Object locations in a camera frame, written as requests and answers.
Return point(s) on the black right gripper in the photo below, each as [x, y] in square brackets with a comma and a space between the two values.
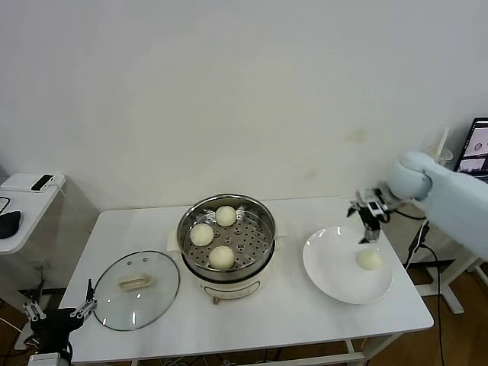
[385, 197]

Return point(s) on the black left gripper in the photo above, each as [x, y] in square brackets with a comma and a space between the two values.
[57, 324]

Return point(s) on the white steamed baozi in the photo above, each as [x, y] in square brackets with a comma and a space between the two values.
[369, 260]
[202, 234]
[222, 258]
[225, 216]

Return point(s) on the round glass lid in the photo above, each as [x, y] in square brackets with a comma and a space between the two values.
[152, 305]

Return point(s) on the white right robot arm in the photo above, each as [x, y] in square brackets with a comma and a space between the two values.
[450, 198]

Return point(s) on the stainless steel steamer basket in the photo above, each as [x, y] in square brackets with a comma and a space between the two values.
[251, 236]

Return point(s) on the white round plate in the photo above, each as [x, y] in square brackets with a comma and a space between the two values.
[335, 267]

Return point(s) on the black soft pouch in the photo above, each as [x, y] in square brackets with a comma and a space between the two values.
[9, 225]

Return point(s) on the white side table with phone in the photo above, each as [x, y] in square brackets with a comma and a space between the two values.
[38, 207]

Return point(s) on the white drinking straw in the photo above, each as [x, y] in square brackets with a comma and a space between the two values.
[444, 139]

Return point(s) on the white side table with laptop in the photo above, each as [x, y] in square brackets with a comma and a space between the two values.
[451, 293]

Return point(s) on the white table underframe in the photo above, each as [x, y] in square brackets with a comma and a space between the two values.
[381, 343]

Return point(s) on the black smartphone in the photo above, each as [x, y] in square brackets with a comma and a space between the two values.
[42, 182]

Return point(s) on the dark grey open laptop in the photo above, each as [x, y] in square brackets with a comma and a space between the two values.
[476, 145]

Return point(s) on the flat white box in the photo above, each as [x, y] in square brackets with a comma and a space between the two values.
[15, 183]

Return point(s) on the cream electric cooker base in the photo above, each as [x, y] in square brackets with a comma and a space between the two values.
[228, 290]

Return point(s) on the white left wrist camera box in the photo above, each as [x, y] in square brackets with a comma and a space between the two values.
[43, 359]

